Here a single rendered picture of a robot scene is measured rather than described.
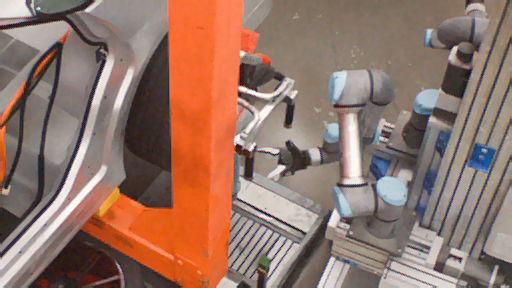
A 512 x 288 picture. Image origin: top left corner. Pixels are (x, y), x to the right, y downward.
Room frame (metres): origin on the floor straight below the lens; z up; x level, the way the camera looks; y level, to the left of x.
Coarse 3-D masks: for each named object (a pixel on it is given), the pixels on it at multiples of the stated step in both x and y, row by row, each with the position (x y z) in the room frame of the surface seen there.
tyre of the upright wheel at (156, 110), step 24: (168, 48) 2.67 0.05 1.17; (144, 72) 2.59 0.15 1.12; (168, 72) 2.57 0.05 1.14; (144, 96) 2.52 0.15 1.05; (168, 96) 2.49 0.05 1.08; (240, 96) 2.86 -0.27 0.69; (144, 120) 2.46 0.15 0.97; (168, 120) 2.43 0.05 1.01; (144, 144) 2.44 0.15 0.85; (168, 144) 2.38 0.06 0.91; (168, 168) 2.39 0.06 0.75
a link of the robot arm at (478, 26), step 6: (474, 18) 2.51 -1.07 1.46; (474, 24) 2.47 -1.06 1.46; (480, 24) 2.47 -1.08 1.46; (486, 24) 2.47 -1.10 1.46; (474, 30) 2.45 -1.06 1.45; (480, 30) 2.45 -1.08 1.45; (474, 36) 2.44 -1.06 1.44; (480, 36) 2.43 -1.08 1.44; (468, 42) 2.43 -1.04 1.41; (474, 42) 2.43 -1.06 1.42; (480, 42) 2.42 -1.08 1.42
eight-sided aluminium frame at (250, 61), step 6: (240, 54) 2.68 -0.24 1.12; (246, 54) 2.70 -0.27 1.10; (240, 60) 2.66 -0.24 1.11; (246, 60) 2.71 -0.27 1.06; (252, 60) 2.76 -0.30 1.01; (258, 60) 2.79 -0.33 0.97; (246, 66) 2.82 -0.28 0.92; (252, 66) 2.80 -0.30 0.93; (246, 72) 2.82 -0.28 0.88; (246, 78) 2.82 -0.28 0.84; (258, 90) 2.81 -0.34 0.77; (246, 96) 2.81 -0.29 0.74; (252, 102) 2.78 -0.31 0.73
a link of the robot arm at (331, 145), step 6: (330, 126) 2.43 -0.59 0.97; (336, 126) 2.43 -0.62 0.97; (330, 132) 2.39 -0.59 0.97; (336, 132) 2.39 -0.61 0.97; (324, 138) 2.40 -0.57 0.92; (330, 138) 2.38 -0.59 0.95; (336, 138) 2.37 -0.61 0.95; (324, 144) 2.40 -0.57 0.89; (330, 144) 2.38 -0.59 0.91; (336, 144) 2.38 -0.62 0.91; (324, 150) 2.39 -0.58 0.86; (330, 150) 2.38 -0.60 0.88; (336, 150) 2.38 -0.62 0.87
